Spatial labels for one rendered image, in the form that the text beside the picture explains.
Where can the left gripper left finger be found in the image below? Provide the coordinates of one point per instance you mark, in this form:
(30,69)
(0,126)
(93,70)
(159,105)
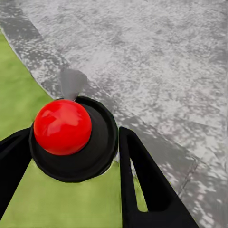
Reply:
(15,157)

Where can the insectifuge atomizer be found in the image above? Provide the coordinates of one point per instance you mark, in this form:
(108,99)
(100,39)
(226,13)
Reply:
(75,138)

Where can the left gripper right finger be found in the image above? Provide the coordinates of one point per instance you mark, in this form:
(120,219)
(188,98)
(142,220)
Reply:
(166,209)

